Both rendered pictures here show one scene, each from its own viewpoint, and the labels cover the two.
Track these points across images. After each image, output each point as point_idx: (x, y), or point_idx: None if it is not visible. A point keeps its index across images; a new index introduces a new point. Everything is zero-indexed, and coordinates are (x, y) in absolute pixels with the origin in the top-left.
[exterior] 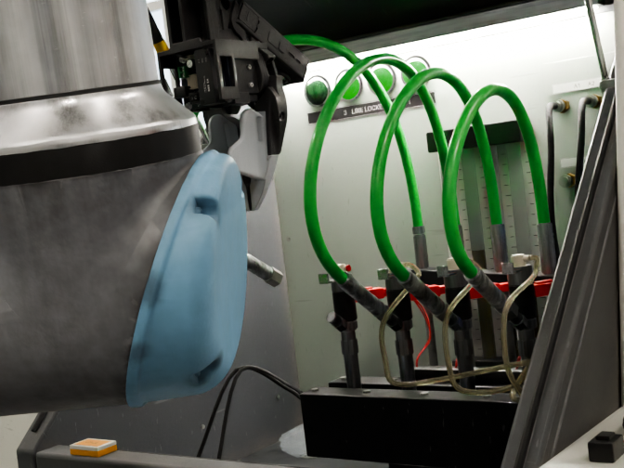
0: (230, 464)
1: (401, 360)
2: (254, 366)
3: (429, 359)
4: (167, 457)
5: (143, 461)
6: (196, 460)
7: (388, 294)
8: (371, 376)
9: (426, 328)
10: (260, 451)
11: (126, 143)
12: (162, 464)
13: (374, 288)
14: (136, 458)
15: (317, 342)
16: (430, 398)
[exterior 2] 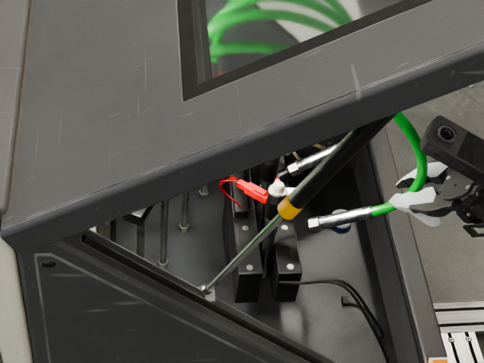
0: (408, 261)
1: None
2: (329, 278)
3: (143, 256)
4: (418, 311)
5: (432, 321)
6: (412, 287)
7: (278, 164)
8: (238, 251)
9: (144, 236)
10: None
11: None
12: (431, 302)
13: (254, 186)
14: (431, 332)
15: None
16: (287, 183)
